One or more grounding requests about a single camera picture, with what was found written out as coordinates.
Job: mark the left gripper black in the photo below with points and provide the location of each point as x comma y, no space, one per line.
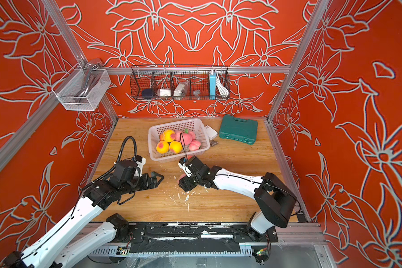
154,183

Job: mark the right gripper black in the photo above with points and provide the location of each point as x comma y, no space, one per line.
184,182

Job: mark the pink peach with leaf upper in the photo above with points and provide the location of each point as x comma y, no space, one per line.
195,145

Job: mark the pink peach with leaf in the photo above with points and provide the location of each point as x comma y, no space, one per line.
185,138
177,135
195,145

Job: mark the pink peach with leaf lower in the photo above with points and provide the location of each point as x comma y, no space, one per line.
185,138

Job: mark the pink peach front with leaf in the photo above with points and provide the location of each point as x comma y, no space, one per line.
177,135

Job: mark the yellow red peach front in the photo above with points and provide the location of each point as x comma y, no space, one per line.
169,136

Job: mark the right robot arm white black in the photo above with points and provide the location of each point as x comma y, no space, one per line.
274,199

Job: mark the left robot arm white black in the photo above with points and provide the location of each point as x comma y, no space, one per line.
56,249

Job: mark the pink plastic perforated basket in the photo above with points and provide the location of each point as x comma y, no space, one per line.
187,125

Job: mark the white packet in basket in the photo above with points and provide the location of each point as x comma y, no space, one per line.
181,90

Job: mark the dark round object in basket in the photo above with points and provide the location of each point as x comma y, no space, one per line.
148,93

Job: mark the white adapter in basket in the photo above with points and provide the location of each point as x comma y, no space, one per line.
164,92

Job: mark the light blue box in basket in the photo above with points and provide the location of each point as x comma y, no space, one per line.
212,84

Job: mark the small metal fitting on table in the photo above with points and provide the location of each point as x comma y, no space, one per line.
213,143

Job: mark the small white box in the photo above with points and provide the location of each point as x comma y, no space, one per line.
211,133

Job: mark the green plastic tool case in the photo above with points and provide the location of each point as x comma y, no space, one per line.
239,129

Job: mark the metal tongs in bin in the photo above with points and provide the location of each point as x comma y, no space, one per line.
87,81

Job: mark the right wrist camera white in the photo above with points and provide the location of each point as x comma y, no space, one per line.
182,164

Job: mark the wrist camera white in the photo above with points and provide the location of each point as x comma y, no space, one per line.
140,161
182,164

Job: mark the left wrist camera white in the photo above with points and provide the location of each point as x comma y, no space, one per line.
140,161

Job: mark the black wire wall basket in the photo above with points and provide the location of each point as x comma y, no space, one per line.
180,82

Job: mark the clear plastic wall bin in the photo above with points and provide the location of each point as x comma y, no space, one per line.
71,86

